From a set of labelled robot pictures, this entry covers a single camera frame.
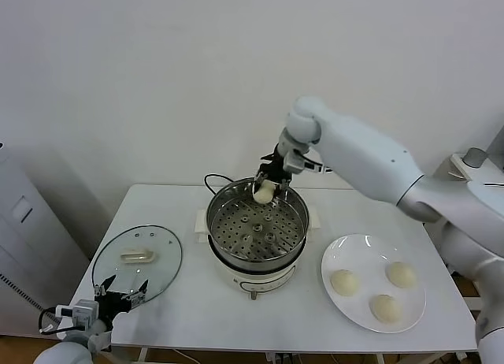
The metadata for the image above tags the steel perforated steamer basket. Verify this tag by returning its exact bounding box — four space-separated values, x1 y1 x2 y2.
206 177 310 265

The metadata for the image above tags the black cooker power cable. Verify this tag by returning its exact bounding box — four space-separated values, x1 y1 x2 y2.
203 173 237 195

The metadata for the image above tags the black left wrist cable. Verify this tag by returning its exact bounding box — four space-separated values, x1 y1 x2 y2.
38 305 80 336

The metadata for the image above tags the white round plate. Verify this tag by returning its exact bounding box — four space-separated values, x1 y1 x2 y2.
321 232 428 334

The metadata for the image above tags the white floor cabinet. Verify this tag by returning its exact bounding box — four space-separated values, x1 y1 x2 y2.
0 141 92 337

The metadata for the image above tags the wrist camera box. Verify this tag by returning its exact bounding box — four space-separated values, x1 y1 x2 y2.
54 299 99 325
282 150 334 175

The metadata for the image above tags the white electric cooker pot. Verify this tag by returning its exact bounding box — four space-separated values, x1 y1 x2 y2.
195 206 322 302

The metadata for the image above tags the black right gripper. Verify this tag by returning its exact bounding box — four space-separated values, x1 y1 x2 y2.
252 150 295 202

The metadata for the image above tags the white steamed baozi bun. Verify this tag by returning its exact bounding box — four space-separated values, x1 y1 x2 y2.
369 294 403 325
329 269 361 298
251 180 276 205
386 261 417 289

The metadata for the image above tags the grey cup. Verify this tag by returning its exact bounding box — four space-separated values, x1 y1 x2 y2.
463 147 489 169

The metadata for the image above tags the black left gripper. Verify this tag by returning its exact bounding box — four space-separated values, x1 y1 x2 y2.
94 274 150 329

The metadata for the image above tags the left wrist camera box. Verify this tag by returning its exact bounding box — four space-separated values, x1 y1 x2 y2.
54 299 99 325

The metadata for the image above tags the white side desk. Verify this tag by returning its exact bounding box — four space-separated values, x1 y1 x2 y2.
432 153 504 191

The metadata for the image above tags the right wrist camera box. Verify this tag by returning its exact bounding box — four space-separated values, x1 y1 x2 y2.
282 150 334 175

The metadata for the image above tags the round glass pot lid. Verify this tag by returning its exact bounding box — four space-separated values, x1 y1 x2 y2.
91 224 183 305

